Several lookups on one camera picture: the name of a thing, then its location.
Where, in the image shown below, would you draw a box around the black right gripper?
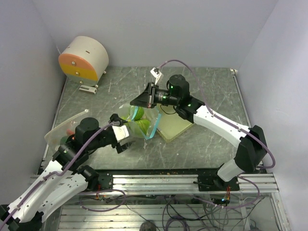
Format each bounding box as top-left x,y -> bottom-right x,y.
130,82 -> 180,108

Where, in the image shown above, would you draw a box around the clear blue-zipper plastic bag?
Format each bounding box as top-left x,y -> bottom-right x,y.
117,103 -> 162,140

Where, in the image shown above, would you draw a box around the dark green avocado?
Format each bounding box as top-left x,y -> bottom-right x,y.
60,136 -> 68,145

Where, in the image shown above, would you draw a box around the clear polka dot zip bag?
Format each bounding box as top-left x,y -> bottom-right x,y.
44,109 -> 90,152

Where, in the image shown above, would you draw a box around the small green cabbage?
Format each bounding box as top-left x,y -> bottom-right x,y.
129,106 -> 144,121

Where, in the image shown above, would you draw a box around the light green cabbage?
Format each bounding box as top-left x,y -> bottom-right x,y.
135,119 -> 150,135

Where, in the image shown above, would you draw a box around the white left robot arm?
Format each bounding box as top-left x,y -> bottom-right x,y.
0,110 -> 131,231

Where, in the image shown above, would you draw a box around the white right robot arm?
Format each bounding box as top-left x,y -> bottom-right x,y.
130,75 -> 267,191

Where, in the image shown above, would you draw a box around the pale green plastic basket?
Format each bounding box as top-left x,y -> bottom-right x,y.
157,112 -> 193,143

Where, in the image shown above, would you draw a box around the round cream drawer cabinet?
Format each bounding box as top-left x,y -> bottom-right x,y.
58,36 -> 109,87

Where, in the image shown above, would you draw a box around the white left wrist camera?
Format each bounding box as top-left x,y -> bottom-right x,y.
112,125 -> 129,142

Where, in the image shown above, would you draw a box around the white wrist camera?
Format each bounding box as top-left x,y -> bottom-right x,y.
150,67 -> 164,85
112,125 -> 129,142

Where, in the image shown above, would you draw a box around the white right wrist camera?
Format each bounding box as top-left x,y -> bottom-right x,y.
150,67 -> 164,85

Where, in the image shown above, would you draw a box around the aluminium rail base frame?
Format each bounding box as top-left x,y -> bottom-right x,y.
98,168 -> 279,195

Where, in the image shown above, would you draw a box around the small white metal bracket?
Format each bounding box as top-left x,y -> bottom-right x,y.
79,85 -> 97,95

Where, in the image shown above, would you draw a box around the loose cables under table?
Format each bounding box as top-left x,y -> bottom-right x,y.
79,187 -> 268,231

